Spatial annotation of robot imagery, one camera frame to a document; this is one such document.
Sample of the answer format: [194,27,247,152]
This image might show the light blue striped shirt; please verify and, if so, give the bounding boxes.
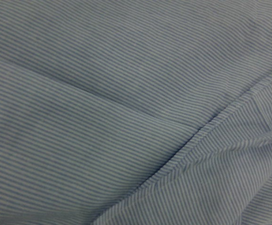
[0,0,272,225]

